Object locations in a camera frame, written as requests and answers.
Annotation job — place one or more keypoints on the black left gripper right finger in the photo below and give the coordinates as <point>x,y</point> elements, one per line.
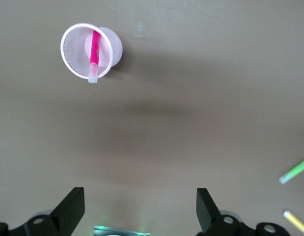
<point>215,223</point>

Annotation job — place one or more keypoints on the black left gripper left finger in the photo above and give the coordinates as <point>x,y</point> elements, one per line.
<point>58,218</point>

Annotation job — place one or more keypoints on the pink marker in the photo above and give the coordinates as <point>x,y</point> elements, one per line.
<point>94,51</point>

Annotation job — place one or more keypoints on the yellow marker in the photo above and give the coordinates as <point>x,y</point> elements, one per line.
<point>295,221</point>

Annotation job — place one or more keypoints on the green marker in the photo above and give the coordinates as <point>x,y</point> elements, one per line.
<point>295,170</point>

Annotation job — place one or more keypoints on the translucent pink plastic cup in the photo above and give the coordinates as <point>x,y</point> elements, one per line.
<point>112,46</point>

